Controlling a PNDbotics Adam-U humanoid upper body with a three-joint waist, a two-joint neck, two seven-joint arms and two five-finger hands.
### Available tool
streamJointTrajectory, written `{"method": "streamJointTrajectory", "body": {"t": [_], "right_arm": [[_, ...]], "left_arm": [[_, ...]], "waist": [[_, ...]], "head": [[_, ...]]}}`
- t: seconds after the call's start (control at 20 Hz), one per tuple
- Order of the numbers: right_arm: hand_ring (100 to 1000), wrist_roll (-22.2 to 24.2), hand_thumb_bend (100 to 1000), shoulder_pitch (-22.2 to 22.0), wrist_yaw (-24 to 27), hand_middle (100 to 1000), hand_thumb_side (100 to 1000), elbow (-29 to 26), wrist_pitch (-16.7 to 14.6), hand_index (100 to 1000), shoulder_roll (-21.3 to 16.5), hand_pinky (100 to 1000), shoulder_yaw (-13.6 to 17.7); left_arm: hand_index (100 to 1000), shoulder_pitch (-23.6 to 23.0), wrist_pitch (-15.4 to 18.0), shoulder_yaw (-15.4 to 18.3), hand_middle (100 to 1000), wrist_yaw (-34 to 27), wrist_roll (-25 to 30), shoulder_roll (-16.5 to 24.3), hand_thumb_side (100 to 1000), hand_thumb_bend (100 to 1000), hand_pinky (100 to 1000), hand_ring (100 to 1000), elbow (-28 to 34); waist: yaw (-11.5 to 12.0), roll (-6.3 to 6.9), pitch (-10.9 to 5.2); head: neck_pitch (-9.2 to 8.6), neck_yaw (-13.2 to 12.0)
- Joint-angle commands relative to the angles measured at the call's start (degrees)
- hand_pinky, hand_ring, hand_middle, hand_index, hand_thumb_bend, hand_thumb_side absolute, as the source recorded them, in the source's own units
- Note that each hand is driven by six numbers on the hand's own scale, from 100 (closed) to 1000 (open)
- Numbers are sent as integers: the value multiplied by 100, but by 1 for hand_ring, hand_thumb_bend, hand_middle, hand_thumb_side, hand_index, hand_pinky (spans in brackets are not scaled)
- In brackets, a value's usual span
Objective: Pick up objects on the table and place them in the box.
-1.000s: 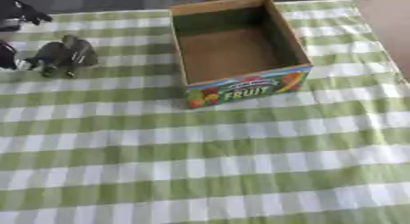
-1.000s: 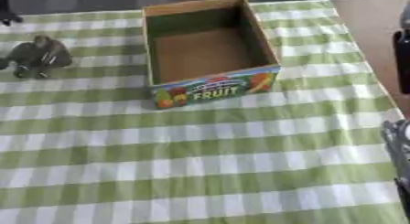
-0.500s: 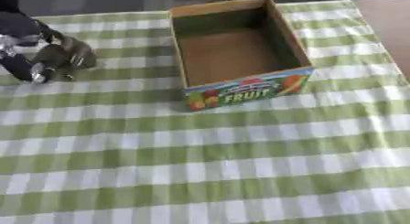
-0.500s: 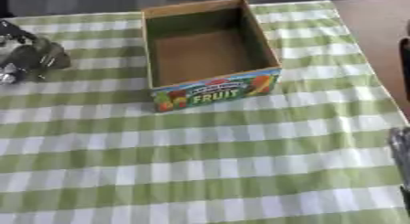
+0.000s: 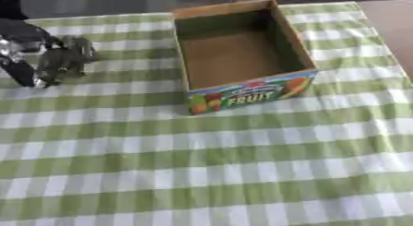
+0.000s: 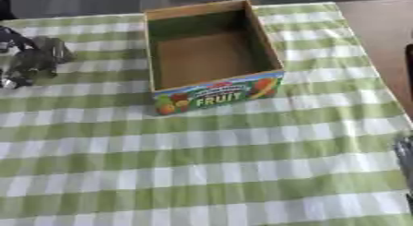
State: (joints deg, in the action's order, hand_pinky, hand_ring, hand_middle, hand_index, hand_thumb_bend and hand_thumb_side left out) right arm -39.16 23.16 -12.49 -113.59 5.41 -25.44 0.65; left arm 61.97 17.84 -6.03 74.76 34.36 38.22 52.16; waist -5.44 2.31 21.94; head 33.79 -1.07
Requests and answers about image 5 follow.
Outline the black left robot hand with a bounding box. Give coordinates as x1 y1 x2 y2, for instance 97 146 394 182
0 34 100 89

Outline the tan cardboard box with fruit print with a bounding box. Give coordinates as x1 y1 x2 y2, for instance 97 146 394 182
171 0 322 115

